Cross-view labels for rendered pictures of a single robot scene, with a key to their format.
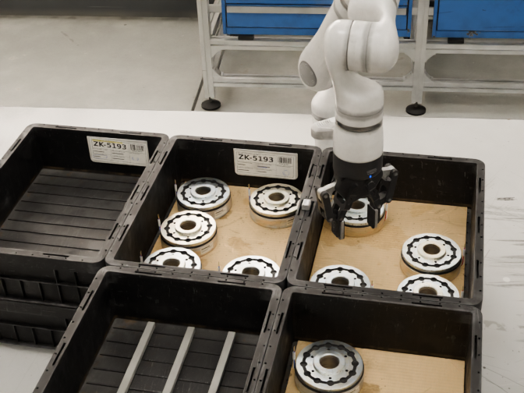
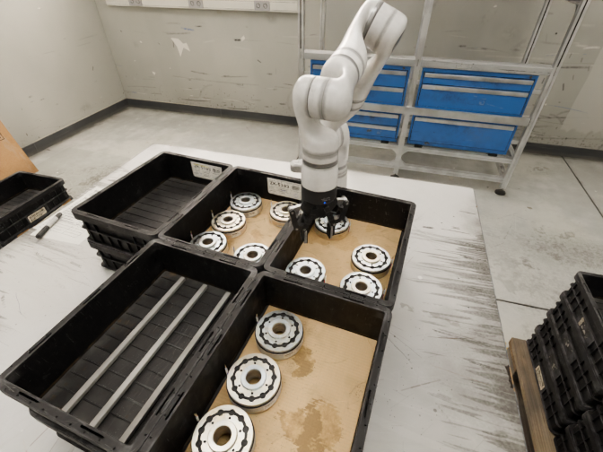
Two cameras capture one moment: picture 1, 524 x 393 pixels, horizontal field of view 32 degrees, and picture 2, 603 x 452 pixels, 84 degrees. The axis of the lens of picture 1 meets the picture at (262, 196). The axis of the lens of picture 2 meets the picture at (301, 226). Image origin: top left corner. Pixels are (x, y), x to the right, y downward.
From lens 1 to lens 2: 69 cm
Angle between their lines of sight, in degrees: 7
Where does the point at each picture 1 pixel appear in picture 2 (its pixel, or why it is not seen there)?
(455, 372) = (368, 349)
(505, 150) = (432, 199)
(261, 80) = not seen: hidden behind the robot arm
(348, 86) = (310, 131)
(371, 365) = (311, 333)
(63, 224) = (165, 209)
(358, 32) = (318, 82)
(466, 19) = (424, 136)
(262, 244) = (270, 236)
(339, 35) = (303, 84)
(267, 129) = not seen: hidden behind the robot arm
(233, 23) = not seen: hidden behind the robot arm
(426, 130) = (390, 183)
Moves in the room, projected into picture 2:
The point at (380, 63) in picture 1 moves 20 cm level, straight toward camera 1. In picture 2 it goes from (332, 110) to (295, 168)
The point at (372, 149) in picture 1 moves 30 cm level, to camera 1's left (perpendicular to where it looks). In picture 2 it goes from (326, 182) to (179, 171)
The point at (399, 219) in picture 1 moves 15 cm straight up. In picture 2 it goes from (357, 232) to (363, 190)
